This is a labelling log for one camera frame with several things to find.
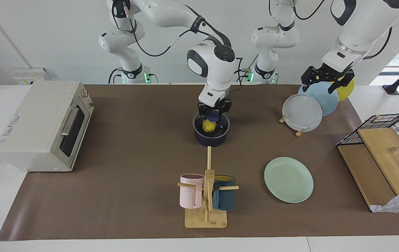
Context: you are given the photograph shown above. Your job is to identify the glass lid blue knob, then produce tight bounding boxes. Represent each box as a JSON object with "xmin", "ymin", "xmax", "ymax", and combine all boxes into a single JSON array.
[{"xmin": 192, "ymin": 111, "xmax": 230, "ymax": 138}]

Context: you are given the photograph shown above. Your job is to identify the yellow toy potato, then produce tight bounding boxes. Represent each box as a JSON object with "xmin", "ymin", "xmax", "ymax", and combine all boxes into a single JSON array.
[{"xmin": 202, "ymin": 119, "xmax": 217, "ymax": 133}]

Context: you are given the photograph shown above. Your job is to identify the yellow plate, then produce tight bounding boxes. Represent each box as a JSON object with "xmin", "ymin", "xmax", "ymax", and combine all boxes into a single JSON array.
[{"xmin": 332, "ymin": 78, "xmax": 355, "ymax": 102}]

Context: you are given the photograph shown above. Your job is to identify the light blue plate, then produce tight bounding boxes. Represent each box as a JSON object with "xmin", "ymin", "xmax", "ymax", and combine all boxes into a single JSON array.
[{"xmin": 298, "ymin": 81, "xmax": 340, "ymax": 117}]

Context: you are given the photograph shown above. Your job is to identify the grey plate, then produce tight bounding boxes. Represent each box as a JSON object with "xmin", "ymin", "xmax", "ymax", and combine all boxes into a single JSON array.
[{"xmin": 282, "ymin": 94, "xmax": 323, "ymax": 133}]

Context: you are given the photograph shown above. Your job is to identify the wooden plate rack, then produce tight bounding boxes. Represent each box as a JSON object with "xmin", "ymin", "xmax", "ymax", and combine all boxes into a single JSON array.
[{"xmin": 278, "ymin": 114, "xmax": 307, "ymax": 137}]

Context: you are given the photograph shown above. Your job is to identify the mint green plate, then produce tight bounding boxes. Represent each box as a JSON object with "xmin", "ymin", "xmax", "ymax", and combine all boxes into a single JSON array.
[{"xmin": 264, "ymin": 157, "xmax": 314, "ymax": 203}]

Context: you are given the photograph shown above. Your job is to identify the pink mug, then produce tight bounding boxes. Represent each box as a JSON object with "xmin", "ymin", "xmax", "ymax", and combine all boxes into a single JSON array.
[{"xmin": 179, "ymin": 174, "xmax": 205, "ymax": 209}]

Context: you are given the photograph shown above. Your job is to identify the dark blue mug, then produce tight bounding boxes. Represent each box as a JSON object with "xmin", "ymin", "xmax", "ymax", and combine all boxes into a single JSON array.
[{"xmin": 213, "ymin": 175, "xmax": 236, "ymax": 211}]

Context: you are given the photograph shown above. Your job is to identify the brown table mat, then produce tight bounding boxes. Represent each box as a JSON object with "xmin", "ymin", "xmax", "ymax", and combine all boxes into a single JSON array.
[{"xmin": 0, "ymin": 84, "xmax": 399, "ymax": 241}]

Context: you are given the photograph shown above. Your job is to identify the wooden mug tree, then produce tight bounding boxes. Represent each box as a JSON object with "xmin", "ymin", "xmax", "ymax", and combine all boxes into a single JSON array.
[{"xmin": 177, "ymin": 146, "xmax": 240, "ymax": 229}]

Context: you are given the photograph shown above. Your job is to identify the beige toaster oven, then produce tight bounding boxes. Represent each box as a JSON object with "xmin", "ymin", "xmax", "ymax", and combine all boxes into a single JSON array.
[{"xmin": 0, "ymin": 81, "xmax": 95, "ymax": 172}]

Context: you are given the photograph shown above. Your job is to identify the black pot purple handle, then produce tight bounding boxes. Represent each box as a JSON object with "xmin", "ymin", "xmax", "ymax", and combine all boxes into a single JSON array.
[{"xmin": 192, "ymin": 111, "xmax": 231, "ymax": 147}]

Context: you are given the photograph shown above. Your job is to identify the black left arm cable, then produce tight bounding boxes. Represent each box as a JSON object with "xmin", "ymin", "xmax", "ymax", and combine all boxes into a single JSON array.
[{"xmin": 269, "ymin": 0, "xmax": 393, "ymax": 60}]

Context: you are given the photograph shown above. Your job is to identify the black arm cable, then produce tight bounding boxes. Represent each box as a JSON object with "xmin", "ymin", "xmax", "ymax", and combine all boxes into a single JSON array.
[
  {"xmin": 269, "ymin": 0, "xmax": 393, "ymax": 60},
  {"xmin": 110, "ymin": 0, "xmax": 245, "ymax": 93}
]

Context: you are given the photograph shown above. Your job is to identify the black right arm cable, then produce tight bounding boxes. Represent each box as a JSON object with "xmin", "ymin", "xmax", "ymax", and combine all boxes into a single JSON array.
[{"xmin": 110, "ymin": 0, "xmax": 245, "ymax": 93}]

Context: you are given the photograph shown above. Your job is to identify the wooden shelf with wire basket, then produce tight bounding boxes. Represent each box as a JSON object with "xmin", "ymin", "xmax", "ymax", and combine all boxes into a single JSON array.
[{"xmin": 336, "ymin": 113, "xmax": 399, "ymax": 210}]

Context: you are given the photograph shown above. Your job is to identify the white wall socket box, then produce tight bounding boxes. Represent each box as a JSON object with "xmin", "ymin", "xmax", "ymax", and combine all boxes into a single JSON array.
[{"xmin": 13, "ymin": 68, "xmax": 48, "ymax": 85}]

